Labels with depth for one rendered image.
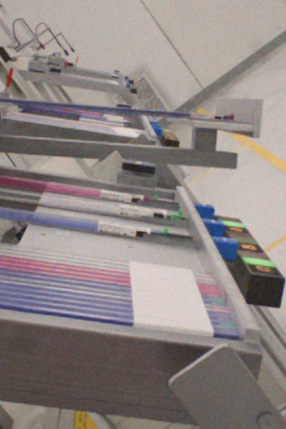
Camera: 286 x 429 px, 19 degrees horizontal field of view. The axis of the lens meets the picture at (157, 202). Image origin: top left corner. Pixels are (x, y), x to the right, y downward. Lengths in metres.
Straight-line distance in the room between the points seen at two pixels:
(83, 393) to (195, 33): 8.15
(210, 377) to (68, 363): 0.11
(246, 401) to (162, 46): 8.15
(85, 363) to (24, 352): 0.04
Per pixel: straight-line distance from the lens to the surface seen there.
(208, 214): 1.18
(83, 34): 8.66
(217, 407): 0.57
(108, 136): 2.02
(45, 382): 0.61
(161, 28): 8.67
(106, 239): 0.93
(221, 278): 0.75
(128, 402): 0.61
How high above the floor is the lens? 0.95
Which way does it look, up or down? 10 degrees down
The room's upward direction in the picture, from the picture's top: 36 degrees counter-clockwise
